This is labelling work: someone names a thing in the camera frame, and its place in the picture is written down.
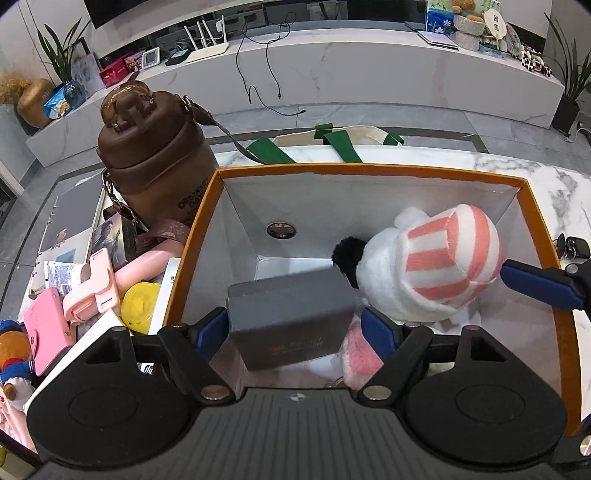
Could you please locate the red gift box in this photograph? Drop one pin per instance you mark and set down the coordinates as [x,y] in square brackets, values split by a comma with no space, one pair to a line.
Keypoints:
[114,74]

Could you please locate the dried flower bunch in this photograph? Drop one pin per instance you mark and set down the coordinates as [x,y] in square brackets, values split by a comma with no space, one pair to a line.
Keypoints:
[11,87]

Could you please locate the crochet bunny toy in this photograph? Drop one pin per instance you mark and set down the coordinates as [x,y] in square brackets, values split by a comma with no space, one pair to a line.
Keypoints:
[358,357]

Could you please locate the blue glass vase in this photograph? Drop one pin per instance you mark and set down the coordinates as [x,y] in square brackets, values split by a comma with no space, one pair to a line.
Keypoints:
[76,94]

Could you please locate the green leafy plant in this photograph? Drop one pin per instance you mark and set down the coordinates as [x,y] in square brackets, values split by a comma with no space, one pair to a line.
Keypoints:
[62,50]

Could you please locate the black white toy figure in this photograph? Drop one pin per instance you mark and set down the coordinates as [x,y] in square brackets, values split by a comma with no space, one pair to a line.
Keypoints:
[535,60]

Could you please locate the gold round vase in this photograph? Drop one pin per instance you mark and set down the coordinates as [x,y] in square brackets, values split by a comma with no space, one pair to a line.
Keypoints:
[34,104]

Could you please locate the small white display clock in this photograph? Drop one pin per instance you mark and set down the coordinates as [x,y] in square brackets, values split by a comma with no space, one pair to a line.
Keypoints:
[152,57]

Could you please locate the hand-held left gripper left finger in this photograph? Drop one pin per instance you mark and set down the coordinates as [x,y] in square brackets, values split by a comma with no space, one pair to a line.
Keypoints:
[210,330]

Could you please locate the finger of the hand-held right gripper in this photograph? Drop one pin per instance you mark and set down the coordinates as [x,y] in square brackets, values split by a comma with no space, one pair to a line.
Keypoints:
[535,282]

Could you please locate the white wifi router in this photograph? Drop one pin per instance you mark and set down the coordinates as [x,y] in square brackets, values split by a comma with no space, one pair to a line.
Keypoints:
[207,50]

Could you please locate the pink handheld fan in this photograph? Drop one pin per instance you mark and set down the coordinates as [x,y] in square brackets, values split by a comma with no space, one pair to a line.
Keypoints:
[134,272]

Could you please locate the white marble tv console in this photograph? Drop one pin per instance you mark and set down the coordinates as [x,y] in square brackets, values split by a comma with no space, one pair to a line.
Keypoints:
[360,78]

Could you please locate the brown teddy bear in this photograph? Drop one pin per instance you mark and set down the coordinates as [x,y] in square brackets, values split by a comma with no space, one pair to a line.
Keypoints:
[463,5]

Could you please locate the pink card wallet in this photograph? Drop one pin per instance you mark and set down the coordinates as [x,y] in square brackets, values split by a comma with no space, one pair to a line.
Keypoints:
[46,327]

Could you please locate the pink striped plush toy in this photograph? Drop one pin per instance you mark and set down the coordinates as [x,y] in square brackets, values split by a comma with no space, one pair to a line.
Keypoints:
[438,258]

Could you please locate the grey box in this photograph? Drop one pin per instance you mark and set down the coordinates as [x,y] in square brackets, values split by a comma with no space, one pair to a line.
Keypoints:
[286,314]

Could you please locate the blue snack packet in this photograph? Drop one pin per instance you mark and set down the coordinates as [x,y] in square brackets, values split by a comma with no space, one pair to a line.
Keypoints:
[57,104]

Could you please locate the white blue paper packet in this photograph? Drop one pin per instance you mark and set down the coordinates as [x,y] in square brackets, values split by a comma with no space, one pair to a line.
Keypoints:
[62,277]

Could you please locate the dark photo card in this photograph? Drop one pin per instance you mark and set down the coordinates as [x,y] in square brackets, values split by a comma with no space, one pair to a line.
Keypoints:
[113,240]

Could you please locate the orange cardboard box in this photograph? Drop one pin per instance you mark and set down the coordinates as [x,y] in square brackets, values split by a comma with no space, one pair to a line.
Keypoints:
[277,217]

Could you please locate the yellow round container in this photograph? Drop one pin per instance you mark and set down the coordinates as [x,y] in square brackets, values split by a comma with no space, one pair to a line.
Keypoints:
[141,307]

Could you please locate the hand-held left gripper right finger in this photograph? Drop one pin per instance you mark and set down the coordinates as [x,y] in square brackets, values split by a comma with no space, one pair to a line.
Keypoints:
[376,324]

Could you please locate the black car key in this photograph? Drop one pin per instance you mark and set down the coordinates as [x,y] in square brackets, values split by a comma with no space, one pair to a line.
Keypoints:
[575,247]

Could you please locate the round paper fan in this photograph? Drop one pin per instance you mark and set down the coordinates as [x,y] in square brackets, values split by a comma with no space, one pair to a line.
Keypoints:
[494,23]

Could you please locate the orange blue bear doll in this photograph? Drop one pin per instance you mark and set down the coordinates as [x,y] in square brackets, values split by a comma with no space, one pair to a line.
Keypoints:
[14,355]

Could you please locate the large black television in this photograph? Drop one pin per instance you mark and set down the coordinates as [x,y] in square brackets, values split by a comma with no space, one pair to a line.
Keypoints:
[254,9]

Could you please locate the silver laptop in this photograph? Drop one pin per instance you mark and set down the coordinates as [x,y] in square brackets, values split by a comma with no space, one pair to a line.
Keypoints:
[431,34]

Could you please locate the potted plant in black pot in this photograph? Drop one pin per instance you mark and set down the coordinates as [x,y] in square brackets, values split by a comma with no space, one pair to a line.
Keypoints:
[567,113]

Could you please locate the flower painting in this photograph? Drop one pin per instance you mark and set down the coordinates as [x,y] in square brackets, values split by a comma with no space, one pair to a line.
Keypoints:
[438,18]

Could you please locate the framed picture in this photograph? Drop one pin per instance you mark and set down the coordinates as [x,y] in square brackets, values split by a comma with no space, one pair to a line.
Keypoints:
[87,74]

